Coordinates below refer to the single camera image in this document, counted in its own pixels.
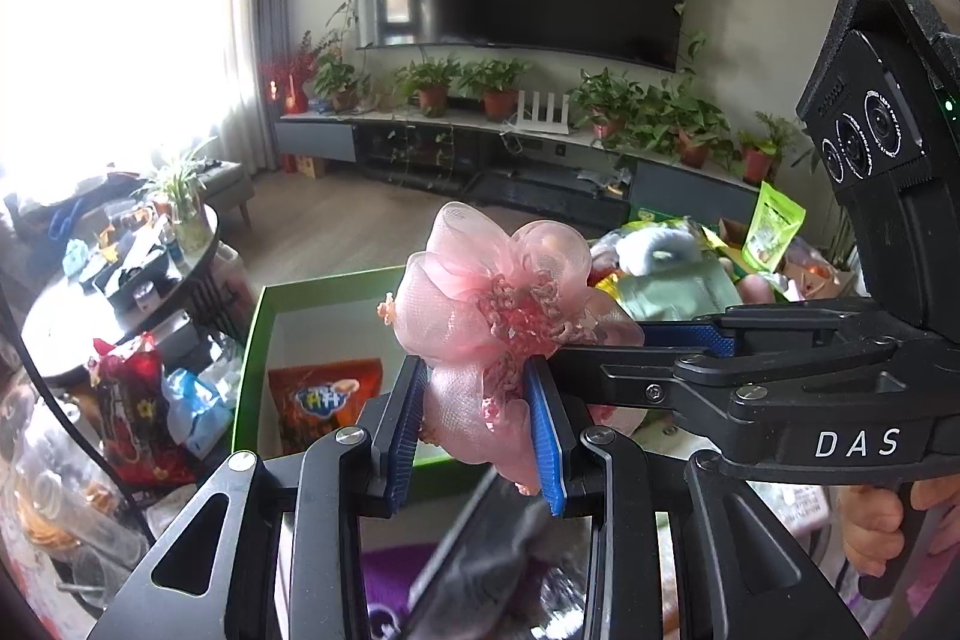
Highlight right hand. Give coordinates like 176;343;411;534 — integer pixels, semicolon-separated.
839;476;958;576

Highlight red gift bag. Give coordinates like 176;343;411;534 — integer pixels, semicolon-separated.
88;333;195;489

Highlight blue fluffy ring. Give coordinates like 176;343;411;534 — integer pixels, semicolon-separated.
613;224;703;278

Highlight pale green refill pouch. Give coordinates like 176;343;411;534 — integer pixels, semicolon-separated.
610;260;742;321

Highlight tv console cabinet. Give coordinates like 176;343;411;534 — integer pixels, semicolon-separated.
274;110;758;229

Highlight pink fabric flower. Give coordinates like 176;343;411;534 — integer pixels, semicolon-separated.
377;202;644;495

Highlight green box left compartment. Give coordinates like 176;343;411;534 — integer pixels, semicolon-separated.
229;263;482;507

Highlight black items zip bag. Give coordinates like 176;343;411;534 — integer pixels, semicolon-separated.
400;471;592;638

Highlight green snack pouch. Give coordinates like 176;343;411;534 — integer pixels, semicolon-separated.
742;182;805;273

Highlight round coffee table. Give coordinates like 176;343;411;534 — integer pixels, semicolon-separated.
21;206;231;383

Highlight white router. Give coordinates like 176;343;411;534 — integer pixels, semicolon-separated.
514;91;569;136

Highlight orange snack bag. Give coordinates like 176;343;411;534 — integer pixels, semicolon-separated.
268;357;384;455

